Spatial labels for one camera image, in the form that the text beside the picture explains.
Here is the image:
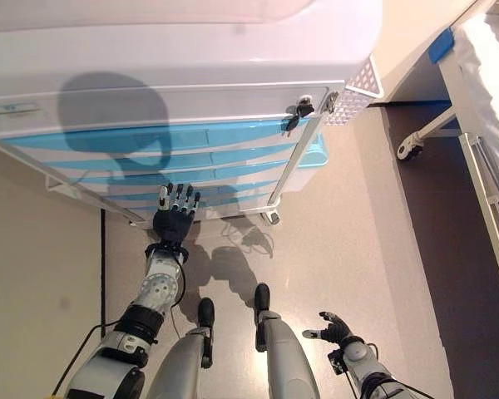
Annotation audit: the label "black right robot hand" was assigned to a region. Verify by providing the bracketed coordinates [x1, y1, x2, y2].
[302, 310, 354, 346]

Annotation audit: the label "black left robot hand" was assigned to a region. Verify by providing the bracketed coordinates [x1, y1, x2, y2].
[152, 182, 201, 250]

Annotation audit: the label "deep blue fronted cart drawer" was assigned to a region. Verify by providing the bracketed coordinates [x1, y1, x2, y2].
[62, 160, 294, 188]

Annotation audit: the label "blue white cart drawer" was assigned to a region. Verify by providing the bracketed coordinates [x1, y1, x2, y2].
[24, 143, 303, 172]
[107, 193, 276, 215]
[91, 179, 283, 201]
[0, 116, 317, 158]

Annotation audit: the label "grey right robot leg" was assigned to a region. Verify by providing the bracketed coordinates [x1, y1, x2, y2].
[253, 283, 322, 399]

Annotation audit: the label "grey robot leg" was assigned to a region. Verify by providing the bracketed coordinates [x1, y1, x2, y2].
[147, 297, 215, 399]
[253, 283, 322, 399]

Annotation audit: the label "black floor edge strip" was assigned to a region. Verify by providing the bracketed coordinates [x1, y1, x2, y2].
[100, 207, 108, 333]

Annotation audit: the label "white cart side bin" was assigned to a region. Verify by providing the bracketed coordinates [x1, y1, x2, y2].
[44, 173, 109, 201]

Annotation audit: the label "grey left robot leg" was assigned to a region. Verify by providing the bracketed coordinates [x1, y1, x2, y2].
[147, 297, 215, 399]

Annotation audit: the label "blue lidded waste bin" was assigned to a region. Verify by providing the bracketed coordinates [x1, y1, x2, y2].
[274, 132, 330, 195]

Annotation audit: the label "white medical cart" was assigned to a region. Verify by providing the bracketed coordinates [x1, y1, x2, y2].
[0, 0, 384, 228]

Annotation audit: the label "black cart keys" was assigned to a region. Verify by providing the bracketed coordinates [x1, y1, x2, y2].
[284, 96, 316, 132]

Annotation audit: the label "bed caster wheel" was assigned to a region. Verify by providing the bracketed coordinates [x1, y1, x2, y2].
[396, 135, 424, 162]

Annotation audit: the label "white perforated basket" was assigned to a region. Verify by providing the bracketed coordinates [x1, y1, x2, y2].
[323, 52, 384, 126]

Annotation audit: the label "white bed sheet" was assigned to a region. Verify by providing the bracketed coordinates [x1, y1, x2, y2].
[457, 0, 499, 186]

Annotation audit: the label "blue bed corner bumper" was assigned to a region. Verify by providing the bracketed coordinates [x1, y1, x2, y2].
[427, 27, 457, 64]

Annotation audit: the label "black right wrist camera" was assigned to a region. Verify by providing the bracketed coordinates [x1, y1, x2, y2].
[327, 351, 347, 376]

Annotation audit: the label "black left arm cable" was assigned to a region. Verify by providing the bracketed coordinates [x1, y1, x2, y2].
[51, 322, 124, 396]

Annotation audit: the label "white hospital bed frame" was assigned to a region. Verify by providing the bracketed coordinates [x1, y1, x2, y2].
[396, 16, 499, 308]

